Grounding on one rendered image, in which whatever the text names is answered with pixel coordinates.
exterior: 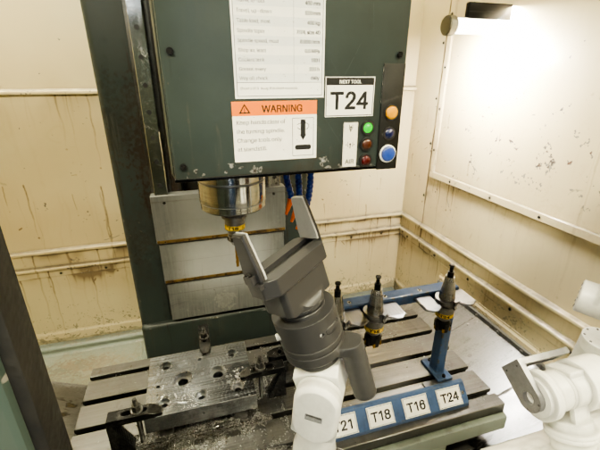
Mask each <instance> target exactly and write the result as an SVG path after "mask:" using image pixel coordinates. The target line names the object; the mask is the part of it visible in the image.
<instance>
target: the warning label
mask: <svg viewBox="0 0 600 450"><path fill-rule="evenodd" d="M231 110H232V123H233V138H234V151H235V163H243V162H258V161H272V160H286V159H302V158H316V132H317V100H300V101H252V102H231Z"/></svg>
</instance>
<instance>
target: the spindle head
mask: <svg viewBox="0 0 600 450"><path fill-rule="evenodd" d="M411 4H412V0H326V14H325V54H324V94H323V97H304V98H251V99H236V98H235V82H234V68H233V53H232V39H231V24H230V9H229V0H149V6H150V13H151V20H152V27H153V34H154V47H155V53H156V61H157V68H158V74H159V81H160V88H161V95H162V108H163V115H164V121H165V128H166V135H167V142H168V149H169V156H170V163H171V174H172V176H173V177H174V179H175V183H184V182H197V181H209V180H222V179H245V178H258V177H270V176H282V175H295V174H307V173H319V172H332V171H355V170H368V169H376V163H377V152H378V140H379V118H380V107H381V93H382V81H383V70H384V63H405V60H406V50H407V41H408V32H409V22H410V13H411ZM325 77H375V88H374V100H373V114H372V116H349V117H324V114H325ZM300 100H317V132H316V158H302V159H286V160H272V161H258V162H235V151H234V138H233V123H232V110H231V102H252V101H300ZM365 121H372V122H373V124H374V130H373V131H372V133H371V134H370V135H365V134H363V133H362V130H361V127H362V124H363V123H364V122H365ZM344 122H358V138H357V153H356V166H354V167H342V153H343V132H344ZM364 138H371V139H372V142H373V146H372V148H371V150H369V151H363V150H362V149H361V147H360V144H361V141H362V140H363V139H364ZM363 154H369V155H370V156H371V164H370V165H369V166H368V167H362V166H361V165H360V163H359V159H360V157H361V156H362V155H363Z"/></svg>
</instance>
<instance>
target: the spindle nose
mask: <svg viewBox="0 0 600 450"><path fill-rule="evenodd" d="M197 185H198V194H199V202H200V204H201V208H202V210H203V211H205V212H206V213H209V214H211V215H216V216H241V215H247V214H250V213H255V212H258V211H260V210H261V209H262V208H263V207H264V206H265V198H266V191H265V177H258V178H245V179H222V180H209V181H197Z"/></svg>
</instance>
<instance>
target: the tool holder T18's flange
mask: <svg viewBox="0 0 600 450"><path fill-rule="evenodd" d="M363 315H364V316H365V317H366V318H367V319H368V320H369V322H368V324H370V325H374V326H379V323H381V322H382V323H383V324H385V323H386V322H387V316H388V310H387V309H386V308H385V307H384V313H383V314H381V315H372V314H370V313H368V312H367V305H365V306H364V307H363Z"/></svg>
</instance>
